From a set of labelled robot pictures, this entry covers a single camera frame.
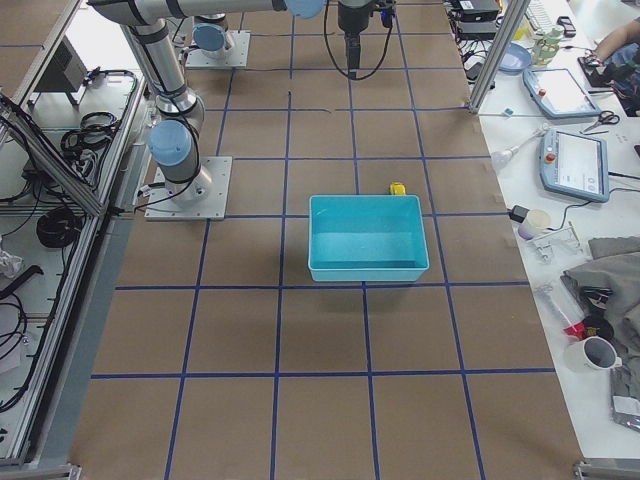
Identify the light blue plastic bin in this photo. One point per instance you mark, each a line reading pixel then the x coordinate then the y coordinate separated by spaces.
pixel 366 238

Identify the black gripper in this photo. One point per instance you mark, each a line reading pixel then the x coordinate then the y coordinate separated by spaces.
pixel 351 19

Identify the aluminium frame post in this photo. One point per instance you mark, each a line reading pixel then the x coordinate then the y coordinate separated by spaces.
pixel 514 13

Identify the black scissors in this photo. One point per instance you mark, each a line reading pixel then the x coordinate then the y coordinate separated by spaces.
pixel 606 117

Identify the yellow toy beetle car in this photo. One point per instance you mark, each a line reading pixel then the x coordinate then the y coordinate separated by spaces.
pixel 397 189

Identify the lower teach pendant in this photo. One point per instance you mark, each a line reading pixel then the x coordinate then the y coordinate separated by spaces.
pixel 574 165

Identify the upper teach pendant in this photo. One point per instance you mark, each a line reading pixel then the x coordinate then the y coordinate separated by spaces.
pixel 558 94

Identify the person forearm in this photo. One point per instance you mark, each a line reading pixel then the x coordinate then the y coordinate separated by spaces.
pixel 615 40

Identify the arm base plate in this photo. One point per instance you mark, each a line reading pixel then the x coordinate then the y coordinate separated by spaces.
pixel 205 198
pixel 215 49

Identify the grey cloth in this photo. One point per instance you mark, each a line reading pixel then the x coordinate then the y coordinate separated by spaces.
pixel 614 266

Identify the green tape rolls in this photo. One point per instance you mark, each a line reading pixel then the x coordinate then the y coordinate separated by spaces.
pixel 546 46

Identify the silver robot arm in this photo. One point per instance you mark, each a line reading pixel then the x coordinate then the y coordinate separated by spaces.
pixel 301 9
pixel 174 141

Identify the teach pendant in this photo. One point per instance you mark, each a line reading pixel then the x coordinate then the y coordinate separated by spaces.
pixel 574 165
pixel 558 94

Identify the blue plate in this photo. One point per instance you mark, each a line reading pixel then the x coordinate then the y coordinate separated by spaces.
pixel 516 59

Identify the white mug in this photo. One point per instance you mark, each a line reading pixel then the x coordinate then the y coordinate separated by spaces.
pixel 590 355

